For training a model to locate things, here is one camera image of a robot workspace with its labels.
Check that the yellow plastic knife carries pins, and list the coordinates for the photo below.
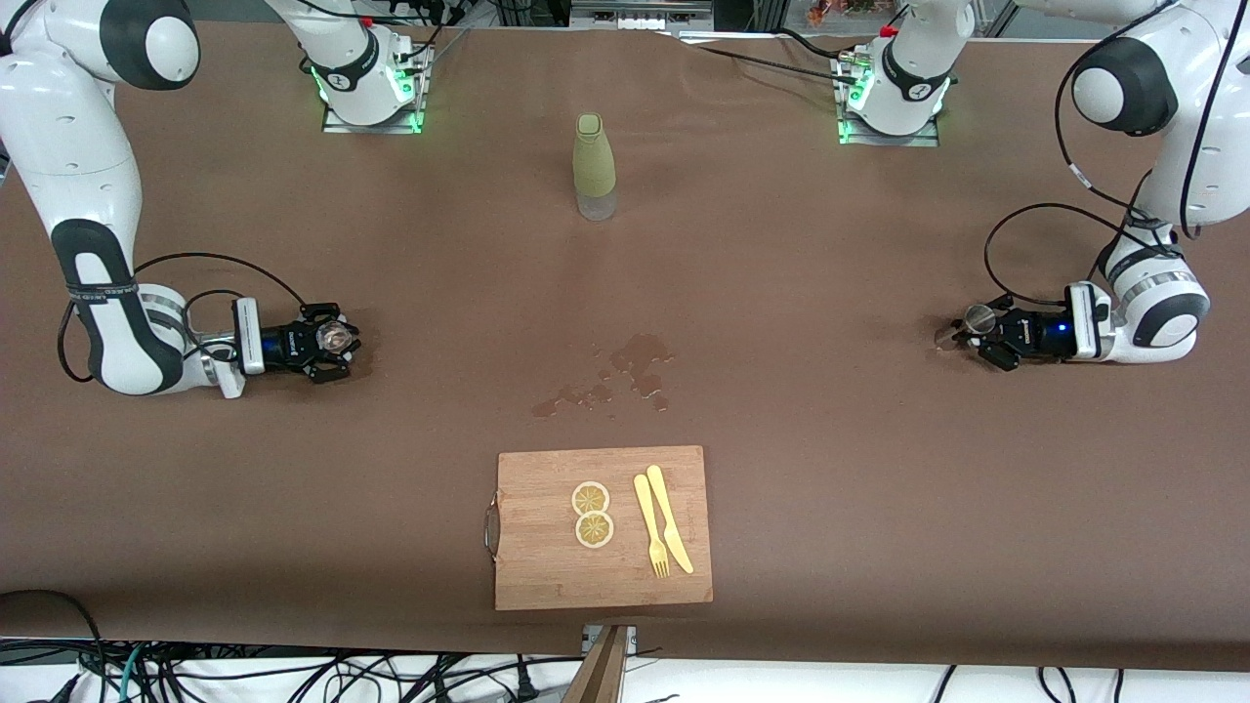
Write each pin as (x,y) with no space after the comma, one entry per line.
(666,513)

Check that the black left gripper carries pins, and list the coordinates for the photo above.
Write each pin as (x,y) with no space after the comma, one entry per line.
(1031,335)

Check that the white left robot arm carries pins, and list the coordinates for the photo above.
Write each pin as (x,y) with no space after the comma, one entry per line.
(1157,293)

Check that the steel double-cone jigger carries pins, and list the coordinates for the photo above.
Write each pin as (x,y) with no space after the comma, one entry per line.
(979,317)

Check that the yellow plastic fork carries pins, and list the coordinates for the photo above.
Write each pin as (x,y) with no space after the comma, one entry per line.
(646,517)

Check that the wooden post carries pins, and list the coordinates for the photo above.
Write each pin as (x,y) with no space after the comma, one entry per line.
(601,674)

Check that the green sleeved glass bottle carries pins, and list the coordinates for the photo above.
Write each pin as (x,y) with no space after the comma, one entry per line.
(594,161)

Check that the lemon slice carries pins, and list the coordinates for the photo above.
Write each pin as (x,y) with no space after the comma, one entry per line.
(590,498)
(594,530)

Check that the wooden cutting board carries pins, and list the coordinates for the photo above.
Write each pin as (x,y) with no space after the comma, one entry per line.
(547,576)

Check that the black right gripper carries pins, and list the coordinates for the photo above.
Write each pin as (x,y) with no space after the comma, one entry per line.
(290,345)

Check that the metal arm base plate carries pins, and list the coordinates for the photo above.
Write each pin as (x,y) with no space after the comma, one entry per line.
(337,126)
(879,140)

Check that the clear glass measuring cup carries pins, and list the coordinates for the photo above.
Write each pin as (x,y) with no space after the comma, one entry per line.
(336,338)

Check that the metal table edge bracket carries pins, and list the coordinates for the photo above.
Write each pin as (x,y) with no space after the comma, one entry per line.
(630,640)

